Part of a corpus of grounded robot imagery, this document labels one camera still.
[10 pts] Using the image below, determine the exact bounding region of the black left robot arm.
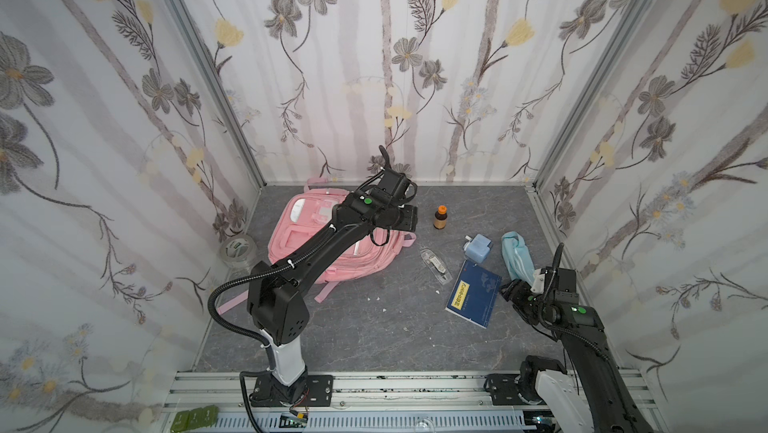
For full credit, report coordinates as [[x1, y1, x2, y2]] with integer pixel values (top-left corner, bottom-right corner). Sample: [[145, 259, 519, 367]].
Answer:
[[207, 146, 418, 408]]

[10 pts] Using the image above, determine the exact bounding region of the green circuit board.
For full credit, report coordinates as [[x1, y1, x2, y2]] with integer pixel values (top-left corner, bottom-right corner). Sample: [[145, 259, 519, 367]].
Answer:
[[169, 405, 219, 433]]

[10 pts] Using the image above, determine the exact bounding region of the light blue cloth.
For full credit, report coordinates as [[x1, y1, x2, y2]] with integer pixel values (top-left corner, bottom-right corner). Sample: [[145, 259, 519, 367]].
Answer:
[[501, 232, 535, 286]]

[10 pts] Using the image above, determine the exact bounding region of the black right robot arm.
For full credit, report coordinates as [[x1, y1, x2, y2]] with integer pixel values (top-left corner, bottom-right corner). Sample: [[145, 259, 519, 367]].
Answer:
[[502, 244, 654, 432]]

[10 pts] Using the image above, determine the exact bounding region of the small brown orange-capped bottle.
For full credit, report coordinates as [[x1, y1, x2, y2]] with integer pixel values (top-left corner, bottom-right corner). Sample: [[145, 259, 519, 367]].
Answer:
[[433, 205, 448, 230]]

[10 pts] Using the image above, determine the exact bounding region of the pink student backpack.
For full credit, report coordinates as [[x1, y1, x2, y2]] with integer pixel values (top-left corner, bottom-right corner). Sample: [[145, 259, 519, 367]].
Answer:
[[208, 170, 418, 330]]

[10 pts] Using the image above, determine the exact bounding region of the clear plastic pencil case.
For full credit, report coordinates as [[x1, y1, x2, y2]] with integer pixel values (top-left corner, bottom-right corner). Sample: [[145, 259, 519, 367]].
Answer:
[[420, 248, 452, 285]]

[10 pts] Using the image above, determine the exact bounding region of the blue notebook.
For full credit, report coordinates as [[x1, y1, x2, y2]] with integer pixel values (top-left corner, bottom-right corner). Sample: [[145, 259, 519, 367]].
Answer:
[[445, 260, 502, 329]]

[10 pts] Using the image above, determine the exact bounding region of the aluminium mounting rail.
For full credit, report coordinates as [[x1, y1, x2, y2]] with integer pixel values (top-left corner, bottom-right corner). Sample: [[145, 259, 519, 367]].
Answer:
[[161, 369, 667, 433]]

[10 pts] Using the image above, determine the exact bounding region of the clear tape roll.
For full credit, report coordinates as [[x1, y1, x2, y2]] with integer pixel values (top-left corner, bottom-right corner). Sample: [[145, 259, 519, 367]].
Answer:
[[218, 234, 258, 271]]

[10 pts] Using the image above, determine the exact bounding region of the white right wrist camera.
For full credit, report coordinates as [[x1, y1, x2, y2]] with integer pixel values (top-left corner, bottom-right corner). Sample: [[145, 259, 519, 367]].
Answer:
[[531, 268, 547, 294]]

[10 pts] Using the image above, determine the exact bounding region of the light blue ink bottle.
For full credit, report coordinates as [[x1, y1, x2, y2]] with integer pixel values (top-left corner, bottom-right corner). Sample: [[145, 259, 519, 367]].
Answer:
[[463, 234, 492, 264]]

